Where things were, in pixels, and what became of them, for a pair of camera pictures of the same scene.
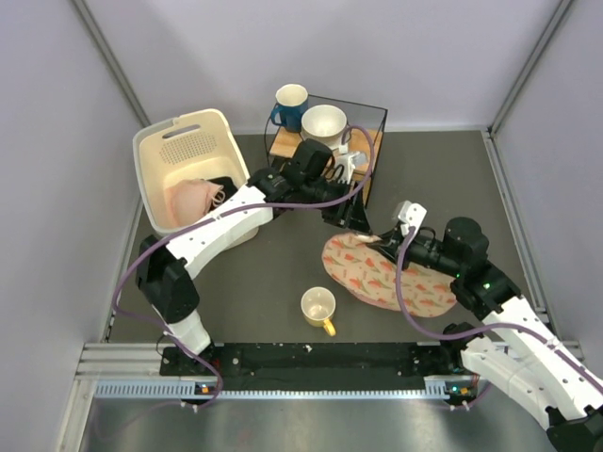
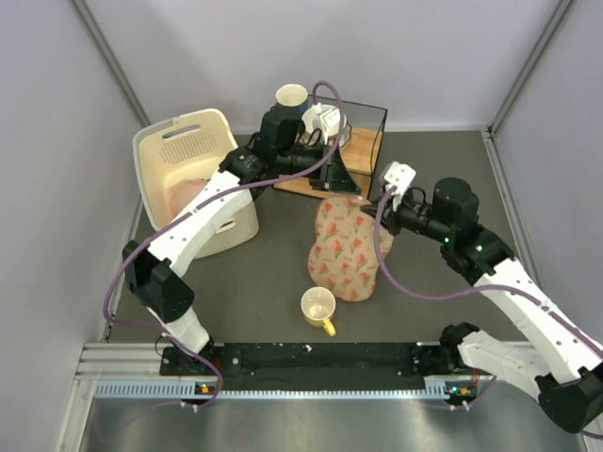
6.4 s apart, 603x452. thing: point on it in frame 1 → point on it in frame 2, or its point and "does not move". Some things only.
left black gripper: [350, 215] → [334, 176]
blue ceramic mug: [292, 100] does not move
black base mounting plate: [318, 362] does not move
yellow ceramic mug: [317, 305] does not move
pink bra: [187, 200] does not move
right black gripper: [391, 243] → [390, 217]
